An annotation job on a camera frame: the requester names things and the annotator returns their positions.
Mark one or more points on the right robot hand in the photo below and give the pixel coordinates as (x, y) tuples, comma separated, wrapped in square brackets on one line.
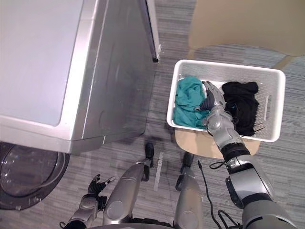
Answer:
[(215, 96)]

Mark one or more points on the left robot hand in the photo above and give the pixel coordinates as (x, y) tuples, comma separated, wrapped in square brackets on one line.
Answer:
[(96, 188)]

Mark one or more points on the white plastic laundry basket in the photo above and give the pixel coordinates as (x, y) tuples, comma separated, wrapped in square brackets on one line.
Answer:
[(226, 71)]

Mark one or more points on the teal garment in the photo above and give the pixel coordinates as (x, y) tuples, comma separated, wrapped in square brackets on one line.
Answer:
[(188, 95)]

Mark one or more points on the black garment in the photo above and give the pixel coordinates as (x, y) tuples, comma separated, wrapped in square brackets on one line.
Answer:
[(243, 102)]

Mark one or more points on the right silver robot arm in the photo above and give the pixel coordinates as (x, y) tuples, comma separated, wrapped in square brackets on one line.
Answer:
[(250, 186)]

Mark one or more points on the silver washing machine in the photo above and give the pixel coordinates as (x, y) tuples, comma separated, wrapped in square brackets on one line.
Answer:
[(35, 59)]

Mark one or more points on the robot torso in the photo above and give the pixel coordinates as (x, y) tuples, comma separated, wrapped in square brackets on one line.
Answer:
[(133, 225)]

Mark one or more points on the left dark robot foot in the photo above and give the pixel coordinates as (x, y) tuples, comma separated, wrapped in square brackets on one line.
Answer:
[(149, 150)]

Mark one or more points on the dark robot foot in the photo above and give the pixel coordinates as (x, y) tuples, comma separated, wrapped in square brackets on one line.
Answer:
[(187, 158), (149, 150)]

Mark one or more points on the right dark robot foot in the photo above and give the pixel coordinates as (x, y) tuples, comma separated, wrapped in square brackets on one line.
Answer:
[(187, 158)]

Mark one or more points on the round glass washer door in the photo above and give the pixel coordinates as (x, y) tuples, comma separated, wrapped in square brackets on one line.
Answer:
[(23, 167)]

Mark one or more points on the beige chair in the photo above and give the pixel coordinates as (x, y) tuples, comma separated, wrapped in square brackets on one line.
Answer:
[(238, 23)]

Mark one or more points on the white panel with dark edge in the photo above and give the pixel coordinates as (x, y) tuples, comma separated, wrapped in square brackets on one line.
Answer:
[(155, 31)]

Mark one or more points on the right silver robot leg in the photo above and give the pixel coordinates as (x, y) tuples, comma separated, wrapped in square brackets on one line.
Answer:
[(188, 202)]

